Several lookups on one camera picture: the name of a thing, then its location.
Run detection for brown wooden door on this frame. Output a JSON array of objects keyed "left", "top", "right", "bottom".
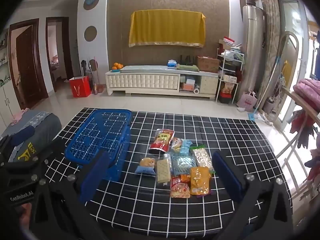
[{"left": 9, "top": 19, "right": 49, "bottom": 109}]

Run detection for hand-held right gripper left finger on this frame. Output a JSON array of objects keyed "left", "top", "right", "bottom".
[{"left": 32, "top": 151, "right": 110, "bottom": 240}]

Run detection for brown door frame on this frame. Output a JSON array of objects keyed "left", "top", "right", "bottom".
[{"left": 46, "top": 17, "right": 73, "bottom": 93}]

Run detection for person's left hand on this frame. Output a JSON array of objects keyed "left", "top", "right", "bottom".
[{"left": 19, "top": 201, "right": 33, "bottom": 220}]

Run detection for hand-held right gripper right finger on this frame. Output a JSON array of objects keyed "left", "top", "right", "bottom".
[{"left": 212, "top": 150, "right": 293, "bottom": 240}]

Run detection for silver standing air conditioner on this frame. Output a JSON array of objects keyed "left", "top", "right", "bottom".
[{"left": 241, "top": 5, "right": 265, "bottom": 98}]

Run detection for narrow clear cracker pack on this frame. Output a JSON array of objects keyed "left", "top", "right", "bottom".
[{"left": 156, "top": 154, "right": 173, "bottom": 184}]

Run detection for blue bear snack packet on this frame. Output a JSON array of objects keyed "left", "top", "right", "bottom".
[{"left": 135, "top": 157, "right": 157, "bottom": 176}]

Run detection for small light blue packet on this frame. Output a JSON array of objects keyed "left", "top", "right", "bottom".
[{"left": 180, "top": 139, "right": 193, "bottom": 155}]

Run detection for black grid tablecloth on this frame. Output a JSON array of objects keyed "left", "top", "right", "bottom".
[{"left": 42, "top": 107, "right": 293, "bottom": 240}]

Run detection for broom with red head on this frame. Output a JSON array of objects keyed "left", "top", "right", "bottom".
[{"left": 91, "top": 55, "right": 104, "bottom": 94}]

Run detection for round brown wall decor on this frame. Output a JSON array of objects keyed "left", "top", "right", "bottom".
[{"left": 84, "top": 26, "right": 97, "bottom": 42}]

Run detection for round wall decor blue centre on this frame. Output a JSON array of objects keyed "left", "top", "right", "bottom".
[{"left": 83, "top": 0, "right": 100, "bottom": 11}]

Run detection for red paper bag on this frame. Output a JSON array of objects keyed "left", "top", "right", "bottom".
[{"left": 69, "top": 76, "right": 92, "bottom": 98}]

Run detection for blue plastic basket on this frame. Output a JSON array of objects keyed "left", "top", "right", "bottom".
[{"left": 64, "top": 109, "right": 132, "bottom": 182}]

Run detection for orange yellow snack pouch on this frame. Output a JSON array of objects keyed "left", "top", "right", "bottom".
[{"left": 190, "top": 167, "right": 212, "bottom": 196}]

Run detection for patterned beige curtain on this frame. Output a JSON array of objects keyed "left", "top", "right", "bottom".
[{"left": 259, "top": 0, "right": 282, "bottom": 110}]

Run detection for white tufted media cabinet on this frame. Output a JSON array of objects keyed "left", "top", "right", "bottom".
[{"left": 105, "top": 65, "right": 220, "bottom": 99}]

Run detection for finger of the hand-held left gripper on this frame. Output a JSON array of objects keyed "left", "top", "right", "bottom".
[
  {"left": 0, "top": 138, "right": 66, "bottom": 180},
  {"left": 0, "top": 125, "right": 35, "bottom": 165}
]

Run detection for light blue floor mop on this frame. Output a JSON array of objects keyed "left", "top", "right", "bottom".
[{"left": 247, "top": 56, "right": 282, "bottom": 122}]

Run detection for wide cracker pack green ends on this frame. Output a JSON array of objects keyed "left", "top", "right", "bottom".
[{"left": 191, "top": 144, "right": 215, "bottom": 174}]

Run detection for pink cloth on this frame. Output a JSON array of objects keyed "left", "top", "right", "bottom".
[{"left": 10, "top": 108, "right": 30, "bottom": 127}]

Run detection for red white snack packet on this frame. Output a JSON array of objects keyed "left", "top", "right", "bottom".
[{"left": 170, "top": 176, "right": 191, "bottom": 198}]

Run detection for pink tote bag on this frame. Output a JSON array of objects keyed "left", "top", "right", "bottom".
[{"left": 236, "top": 91, "right": 258, "bottom": 112}]

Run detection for red sauce pouch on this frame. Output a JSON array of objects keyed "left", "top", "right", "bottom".
[{"left": 149, "top": 128, "right": 175, "bottom": 153}]

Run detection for black router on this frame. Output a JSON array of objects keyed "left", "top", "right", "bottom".
[{"left": 179, "top": 54, "right": 195, "bottom": 65}]

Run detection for green cushion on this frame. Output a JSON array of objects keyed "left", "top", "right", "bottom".
[{"left": 176, "top": 64, "right": 199, "bottom": 72}]

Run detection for white wall cabinet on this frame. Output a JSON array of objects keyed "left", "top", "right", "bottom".
[{"left": 0, "top": 29, "right": 19, "bottom": 128}]

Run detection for pink quilt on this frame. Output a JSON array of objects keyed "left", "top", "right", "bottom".
[{"left": 292, "top": 79, "right": 320, "bottom": 100}]

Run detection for brown cardboard box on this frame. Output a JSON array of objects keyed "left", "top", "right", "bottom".
[{"left": 196, "top": 56, "right": 220, "bottom": 73}]

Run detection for white metal shelf rack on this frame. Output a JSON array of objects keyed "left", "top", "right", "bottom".
[{"left": 215, "top": 49, "right": 244, "bottom": 104}]

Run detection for yellow cloth cover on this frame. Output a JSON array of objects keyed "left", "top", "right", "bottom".
[{"left": 129, "top": 10, "right": 207, "bottom": 48}]

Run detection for light blue lattice packet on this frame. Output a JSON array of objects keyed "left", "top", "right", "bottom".
[{"left": 171, "top": 152, "right": 198, "bottom": 176}]

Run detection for grey sofa with lace cover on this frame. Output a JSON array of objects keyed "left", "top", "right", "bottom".
[{"left": 0, "top": 110, "right": 62, "bottom": 163}]

